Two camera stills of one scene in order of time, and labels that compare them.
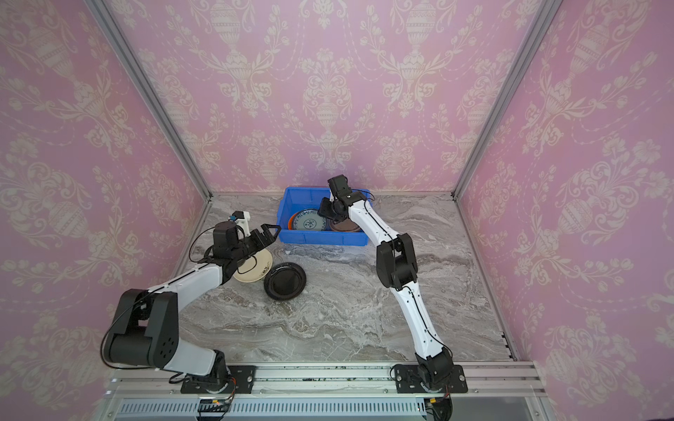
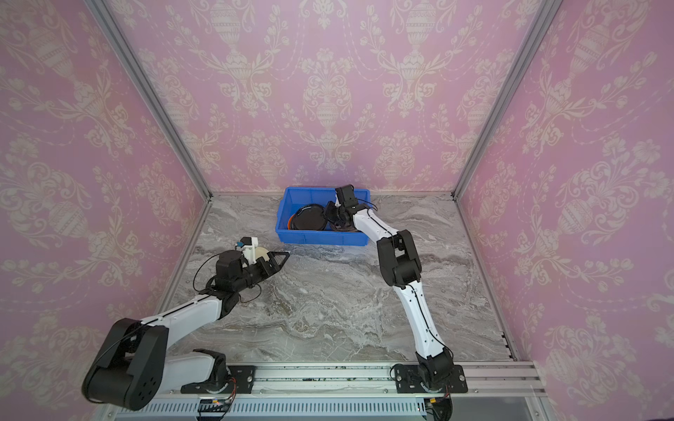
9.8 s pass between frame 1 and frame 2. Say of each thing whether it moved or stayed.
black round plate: moved
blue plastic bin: stayed
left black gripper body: moved
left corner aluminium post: stayed
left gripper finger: moved
